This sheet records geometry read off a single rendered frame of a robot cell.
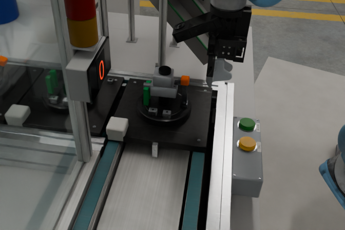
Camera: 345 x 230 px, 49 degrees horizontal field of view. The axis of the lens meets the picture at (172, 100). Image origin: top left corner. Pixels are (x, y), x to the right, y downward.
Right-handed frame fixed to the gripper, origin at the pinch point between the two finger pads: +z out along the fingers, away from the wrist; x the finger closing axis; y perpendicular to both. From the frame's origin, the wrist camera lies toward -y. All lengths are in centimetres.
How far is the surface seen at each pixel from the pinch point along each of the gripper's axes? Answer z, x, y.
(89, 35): -21.4, -20.9, -20.5
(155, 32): 21, 61, -24
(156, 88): 1.9, -2.6, -12.0
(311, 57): 108, 204, 82
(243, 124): 9.7, -2.8, 10.1
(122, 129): 7.9, -12.0, -18.3
